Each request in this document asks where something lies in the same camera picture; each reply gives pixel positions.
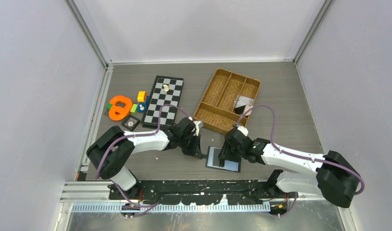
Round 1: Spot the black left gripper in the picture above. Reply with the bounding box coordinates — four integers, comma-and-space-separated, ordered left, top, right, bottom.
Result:
179, 132, 202, 158

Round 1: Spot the black leather card holder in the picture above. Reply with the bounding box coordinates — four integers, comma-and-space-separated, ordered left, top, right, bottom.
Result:
204, 146, 241, 173

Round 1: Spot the woven wicker tray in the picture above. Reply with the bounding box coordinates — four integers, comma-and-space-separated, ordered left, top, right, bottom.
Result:
194, 69, 261, 135

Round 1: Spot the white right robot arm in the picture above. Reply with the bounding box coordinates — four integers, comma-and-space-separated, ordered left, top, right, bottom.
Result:
219, 126, 364, 208

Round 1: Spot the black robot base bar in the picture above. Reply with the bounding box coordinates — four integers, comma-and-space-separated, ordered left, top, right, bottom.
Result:
108, 180, 298, 205

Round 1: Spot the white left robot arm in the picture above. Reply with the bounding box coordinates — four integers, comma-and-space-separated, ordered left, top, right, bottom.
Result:
86, 117, 203, 199

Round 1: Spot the black and silver chessboard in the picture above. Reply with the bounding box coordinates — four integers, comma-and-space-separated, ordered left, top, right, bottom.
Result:
141, 76, 184, 129

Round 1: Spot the blue toy brick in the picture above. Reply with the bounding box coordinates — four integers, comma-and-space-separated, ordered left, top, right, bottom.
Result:
137, 96, 149, 113

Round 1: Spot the lime green block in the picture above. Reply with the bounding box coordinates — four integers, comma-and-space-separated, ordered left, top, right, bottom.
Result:
130, 103, 138, 114

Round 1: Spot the yellow toy brick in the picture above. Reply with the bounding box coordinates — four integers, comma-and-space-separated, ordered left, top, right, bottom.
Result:
137, 91, 147, 103

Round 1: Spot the orange curved toy track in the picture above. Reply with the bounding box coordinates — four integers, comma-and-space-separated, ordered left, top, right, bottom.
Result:
108, 95, 133, 121

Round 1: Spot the green toy brick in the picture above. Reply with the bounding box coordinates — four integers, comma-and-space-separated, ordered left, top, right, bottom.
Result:
106, 103, 113, 111

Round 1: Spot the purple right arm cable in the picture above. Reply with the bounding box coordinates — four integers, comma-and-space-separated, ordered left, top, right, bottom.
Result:
235, 104, 366, 218

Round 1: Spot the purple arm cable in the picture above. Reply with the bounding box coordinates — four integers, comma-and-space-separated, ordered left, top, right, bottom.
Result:
235, 104, 366, 218
94, 103, 192, 219

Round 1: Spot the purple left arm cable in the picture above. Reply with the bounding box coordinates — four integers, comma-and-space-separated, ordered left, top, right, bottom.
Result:
94, 103, 192, 219

